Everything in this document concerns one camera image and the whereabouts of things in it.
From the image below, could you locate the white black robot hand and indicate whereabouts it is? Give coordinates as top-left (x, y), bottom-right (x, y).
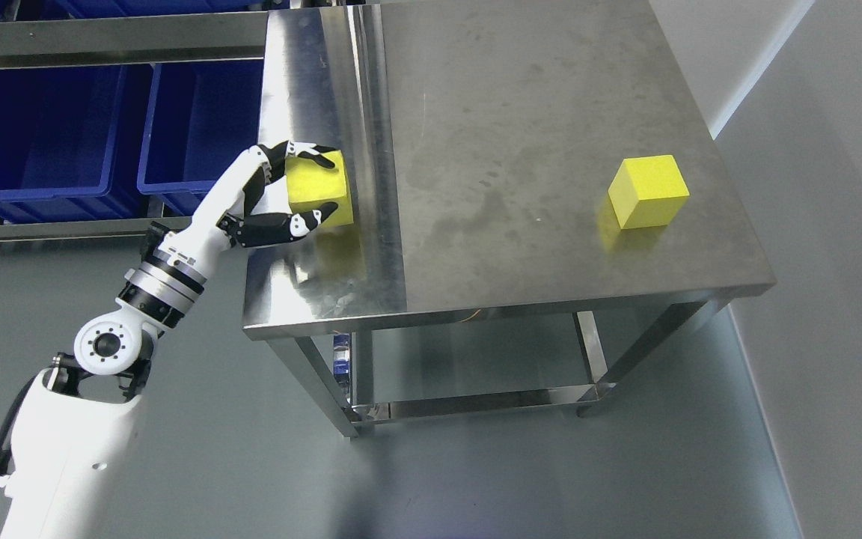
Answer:
top-left (158, 141), bottom-right (339, 264)

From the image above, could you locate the yellow foam block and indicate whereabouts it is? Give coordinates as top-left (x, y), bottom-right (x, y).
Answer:
top-left (285, 150), bottom-right (355, 228)
top-left (608, 154), bottom-right (691, 230)

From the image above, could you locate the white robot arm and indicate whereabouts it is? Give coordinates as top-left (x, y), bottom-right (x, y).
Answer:
top-left (0, 222), bottom-right (232, 538)

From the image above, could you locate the metal shelf rack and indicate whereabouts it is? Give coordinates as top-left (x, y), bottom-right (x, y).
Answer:
top-left (0, 10), bottom-right (270, 243)

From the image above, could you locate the blue plastic bin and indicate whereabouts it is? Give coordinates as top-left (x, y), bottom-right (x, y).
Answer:
top-left (137, 59), bottom-right (263, 216)
top-left (0, 64), bottom-right (153, 224)

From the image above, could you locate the stainless steel table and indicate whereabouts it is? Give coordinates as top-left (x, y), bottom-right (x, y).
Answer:
top-left (243, 1), bottom-right (775, 437)

